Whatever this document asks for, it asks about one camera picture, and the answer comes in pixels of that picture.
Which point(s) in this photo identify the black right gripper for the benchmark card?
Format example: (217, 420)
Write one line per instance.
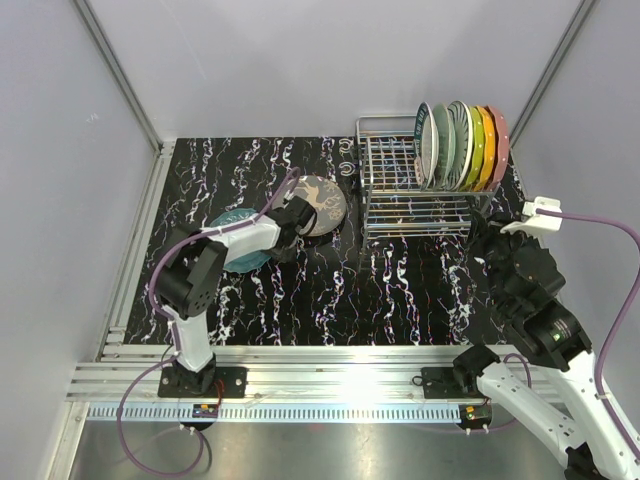
(481, 231)

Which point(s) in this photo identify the pink dotted plate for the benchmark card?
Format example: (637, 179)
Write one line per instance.
(502, 147)

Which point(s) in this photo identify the green dotted plate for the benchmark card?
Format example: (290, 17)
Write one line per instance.
(478, 147)

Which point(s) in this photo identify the mint green plate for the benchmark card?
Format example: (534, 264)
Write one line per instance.
(446, 146)

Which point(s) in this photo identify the white blue striped plate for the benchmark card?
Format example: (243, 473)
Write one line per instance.
(462, 123)

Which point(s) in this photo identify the orange dotted plate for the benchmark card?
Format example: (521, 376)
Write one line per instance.
(489, 148)

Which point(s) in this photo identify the teal lettered plate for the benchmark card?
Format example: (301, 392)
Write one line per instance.
(426, 146)

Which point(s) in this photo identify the teal scalloped plate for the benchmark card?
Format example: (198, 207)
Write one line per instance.
(249, 262)

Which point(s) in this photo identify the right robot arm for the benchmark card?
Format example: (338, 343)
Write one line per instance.
(592, 438)

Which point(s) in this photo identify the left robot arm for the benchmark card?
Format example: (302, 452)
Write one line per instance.
(186, 280)

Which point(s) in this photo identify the metal dish rack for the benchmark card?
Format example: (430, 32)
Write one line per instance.
(394, 204)

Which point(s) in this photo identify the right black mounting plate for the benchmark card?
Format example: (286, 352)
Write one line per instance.
(450, 383)

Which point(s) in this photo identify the black mounting plate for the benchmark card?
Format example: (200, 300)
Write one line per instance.
(450, 383)
(228, 382)

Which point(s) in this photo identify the right small circuit board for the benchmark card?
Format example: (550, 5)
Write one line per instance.
(481, 413)

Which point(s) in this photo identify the small circuit board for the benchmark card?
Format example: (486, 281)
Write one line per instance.
(481, 413)
(205, 411)

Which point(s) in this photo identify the black marble pattern mat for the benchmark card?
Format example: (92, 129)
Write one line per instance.
(402, 291)

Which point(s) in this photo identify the grey deer plate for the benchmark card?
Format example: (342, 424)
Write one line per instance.
(328, 200)

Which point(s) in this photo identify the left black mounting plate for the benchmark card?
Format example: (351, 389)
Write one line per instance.
(228, 382)

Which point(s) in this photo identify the left small circuit board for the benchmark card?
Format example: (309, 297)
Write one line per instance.
(205, 411)

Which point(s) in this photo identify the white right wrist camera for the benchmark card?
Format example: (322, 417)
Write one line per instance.
(534, 223)

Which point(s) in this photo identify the right aluminium frame post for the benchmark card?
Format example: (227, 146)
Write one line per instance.
(560, 53)

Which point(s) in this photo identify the aluminium frame post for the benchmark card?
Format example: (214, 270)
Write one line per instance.
(560, 53)
(108, 55)

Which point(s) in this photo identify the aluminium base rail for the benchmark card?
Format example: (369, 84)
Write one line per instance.
(313, 385)

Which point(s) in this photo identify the left aluminium frame post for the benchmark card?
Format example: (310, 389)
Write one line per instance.
(108, 55)

